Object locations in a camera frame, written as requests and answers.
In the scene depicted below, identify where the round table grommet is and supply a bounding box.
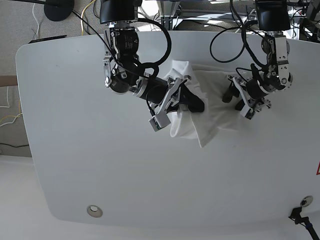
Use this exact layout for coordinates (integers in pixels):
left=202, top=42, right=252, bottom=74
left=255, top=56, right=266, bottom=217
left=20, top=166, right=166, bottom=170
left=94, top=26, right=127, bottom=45
left=86, top=205, right=103, bottom=218

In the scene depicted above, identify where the black clamp with cable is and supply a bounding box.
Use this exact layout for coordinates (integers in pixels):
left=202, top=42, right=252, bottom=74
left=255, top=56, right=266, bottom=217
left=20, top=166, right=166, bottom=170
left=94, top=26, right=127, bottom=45
left=288, top=195, right=320, bottom=240

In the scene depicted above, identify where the red warning sticker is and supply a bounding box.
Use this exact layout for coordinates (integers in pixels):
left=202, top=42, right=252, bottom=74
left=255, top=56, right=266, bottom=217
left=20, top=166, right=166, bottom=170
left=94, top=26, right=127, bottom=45
left=316, top=162, right=320, bottom=176

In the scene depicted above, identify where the metal table post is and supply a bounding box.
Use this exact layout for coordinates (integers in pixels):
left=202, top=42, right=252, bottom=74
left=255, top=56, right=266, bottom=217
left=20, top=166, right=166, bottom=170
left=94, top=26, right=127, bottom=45
left=156, top=0, right=180, bottom=31

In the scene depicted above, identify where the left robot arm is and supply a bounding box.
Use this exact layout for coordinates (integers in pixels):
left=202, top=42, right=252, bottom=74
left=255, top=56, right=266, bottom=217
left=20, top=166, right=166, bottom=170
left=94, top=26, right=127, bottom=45
left=222, top=0, right=293, bottom=114

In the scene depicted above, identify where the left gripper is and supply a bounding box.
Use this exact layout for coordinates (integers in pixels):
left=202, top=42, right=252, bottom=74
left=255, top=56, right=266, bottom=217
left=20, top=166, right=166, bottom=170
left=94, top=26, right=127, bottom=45
left=222, top=75, right=272, bottom=112

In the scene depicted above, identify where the black round stand base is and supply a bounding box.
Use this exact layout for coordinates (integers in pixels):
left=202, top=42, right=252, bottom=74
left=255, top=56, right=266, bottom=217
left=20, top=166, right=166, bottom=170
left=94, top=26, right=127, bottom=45
left=44, top=0, right=75, bottom=22

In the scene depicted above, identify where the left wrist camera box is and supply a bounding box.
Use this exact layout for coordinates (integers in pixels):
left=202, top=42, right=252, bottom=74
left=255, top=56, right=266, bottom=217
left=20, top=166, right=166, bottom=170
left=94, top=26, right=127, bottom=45
left=240, top=105, right=256, bottom=120

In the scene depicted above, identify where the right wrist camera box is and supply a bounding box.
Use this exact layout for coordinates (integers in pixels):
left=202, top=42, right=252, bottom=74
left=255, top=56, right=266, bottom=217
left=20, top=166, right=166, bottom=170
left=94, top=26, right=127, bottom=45
left=149, top=113, right=171, bottom=132

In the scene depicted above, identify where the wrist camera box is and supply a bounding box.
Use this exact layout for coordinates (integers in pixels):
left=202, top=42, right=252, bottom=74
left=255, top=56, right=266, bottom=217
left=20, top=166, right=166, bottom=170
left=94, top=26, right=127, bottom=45
left=240, top=105, right=256, bottom=120
left=149, top=113, right=171, bottom=132

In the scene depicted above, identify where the white printed T-shirt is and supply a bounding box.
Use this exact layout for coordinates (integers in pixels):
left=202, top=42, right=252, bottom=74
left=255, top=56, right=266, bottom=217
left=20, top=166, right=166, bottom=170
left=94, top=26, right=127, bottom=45
left=167, top=60, right=241, bottom=148

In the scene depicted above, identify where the yellow cable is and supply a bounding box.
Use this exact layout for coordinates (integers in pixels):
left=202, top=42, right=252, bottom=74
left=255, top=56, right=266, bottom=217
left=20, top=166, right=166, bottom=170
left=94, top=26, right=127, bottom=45
left=80, top=0, right=97, bottom=37

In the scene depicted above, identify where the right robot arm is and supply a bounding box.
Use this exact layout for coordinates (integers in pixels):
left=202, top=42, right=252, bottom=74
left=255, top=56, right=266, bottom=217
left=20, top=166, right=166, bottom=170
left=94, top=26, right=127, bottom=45
left=99, top=0, right=205, bottom=116

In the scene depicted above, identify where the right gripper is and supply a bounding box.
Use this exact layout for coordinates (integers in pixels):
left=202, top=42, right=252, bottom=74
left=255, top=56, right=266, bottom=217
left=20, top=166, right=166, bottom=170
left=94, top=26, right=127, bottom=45
left=129, top=75, right=205, bottom=117

